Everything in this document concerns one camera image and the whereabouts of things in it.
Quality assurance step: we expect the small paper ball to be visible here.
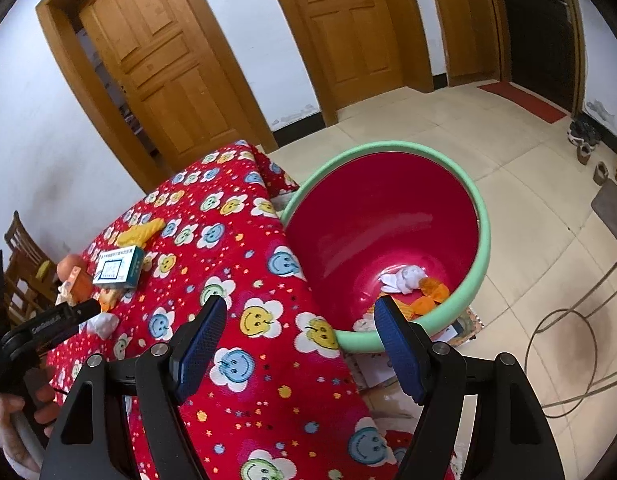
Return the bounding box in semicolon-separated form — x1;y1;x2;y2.
56;283;76;307

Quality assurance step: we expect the wooden wall cabinet panel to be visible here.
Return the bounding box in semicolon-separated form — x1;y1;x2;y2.
435;0;499;87

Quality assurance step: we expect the pair of dark shoes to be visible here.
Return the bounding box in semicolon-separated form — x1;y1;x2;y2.
566;119;601;151

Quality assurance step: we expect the orange cardboard box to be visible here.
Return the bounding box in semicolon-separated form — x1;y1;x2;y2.
64;266;94;304

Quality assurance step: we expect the orange peel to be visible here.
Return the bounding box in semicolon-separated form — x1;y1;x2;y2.
389;278;450;321

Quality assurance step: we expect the left wooden door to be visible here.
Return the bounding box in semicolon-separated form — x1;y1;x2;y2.
80;0;269;171

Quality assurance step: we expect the brown shoe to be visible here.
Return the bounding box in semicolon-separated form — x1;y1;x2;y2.
576;143;593;166
593;162;609;186

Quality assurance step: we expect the white cloth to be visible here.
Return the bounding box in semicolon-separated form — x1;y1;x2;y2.
380;266;427;295

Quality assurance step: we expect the white plastic bag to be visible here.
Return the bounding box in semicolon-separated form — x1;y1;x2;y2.
86;312;120;340

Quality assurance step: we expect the red smiley flower tablecloth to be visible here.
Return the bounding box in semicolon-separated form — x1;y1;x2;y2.
45;140;459;480

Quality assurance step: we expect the red door mat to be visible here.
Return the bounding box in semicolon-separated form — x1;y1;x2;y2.
479;81;566;124

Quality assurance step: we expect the teal white medicine box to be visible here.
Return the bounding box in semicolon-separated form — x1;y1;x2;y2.
92;246;145;289

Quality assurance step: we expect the dark entrance door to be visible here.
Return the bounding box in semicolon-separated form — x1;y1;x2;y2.
503;0;576;110

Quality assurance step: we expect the rice cracker snack bag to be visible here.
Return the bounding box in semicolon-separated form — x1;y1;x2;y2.
115;218;166;249

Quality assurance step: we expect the wooden chair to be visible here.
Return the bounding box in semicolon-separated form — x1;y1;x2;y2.
4;211;58;325

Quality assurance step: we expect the red bin with green rim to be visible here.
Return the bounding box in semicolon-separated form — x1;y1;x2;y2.
281;141;491;353

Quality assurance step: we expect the grey floor mat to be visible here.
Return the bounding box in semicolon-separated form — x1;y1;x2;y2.
591;180;617;240

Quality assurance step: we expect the middle wooden door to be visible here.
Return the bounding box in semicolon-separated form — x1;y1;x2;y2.
296;0;401;108

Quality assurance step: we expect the wooden door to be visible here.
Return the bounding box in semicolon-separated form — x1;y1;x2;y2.
296;0;401;108
80;0;269;171

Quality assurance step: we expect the person's left hand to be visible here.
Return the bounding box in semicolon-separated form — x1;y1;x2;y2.
0;368;60;479

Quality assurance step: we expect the apple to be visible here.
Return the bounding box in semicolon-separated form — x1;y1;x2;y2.
57;254;88;282

